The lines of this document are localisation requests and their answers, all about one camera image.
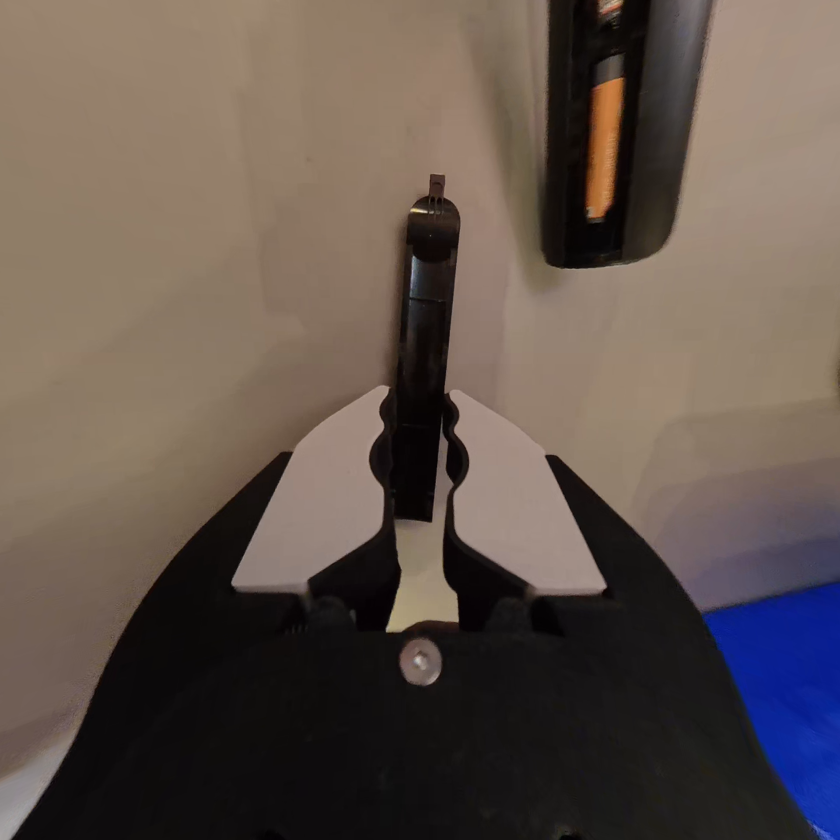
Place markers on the blue plastic bin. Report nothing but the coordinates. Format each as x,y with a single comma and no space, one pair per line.
787,689

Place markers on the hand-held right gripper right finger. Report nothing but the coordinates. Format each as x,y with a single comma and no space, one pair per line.
518,518

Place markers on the black battery cover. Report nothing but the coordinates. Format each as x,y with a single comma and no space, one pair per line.
426,328

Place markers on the black remote control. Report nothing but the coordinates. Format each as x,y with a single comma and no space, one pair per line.
669,131

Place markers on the grey desk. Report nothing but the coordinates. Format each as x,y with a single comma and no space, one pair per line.
164,295

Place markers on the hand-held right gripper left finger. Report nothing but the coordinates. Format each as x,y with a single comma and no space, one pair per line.
315,518

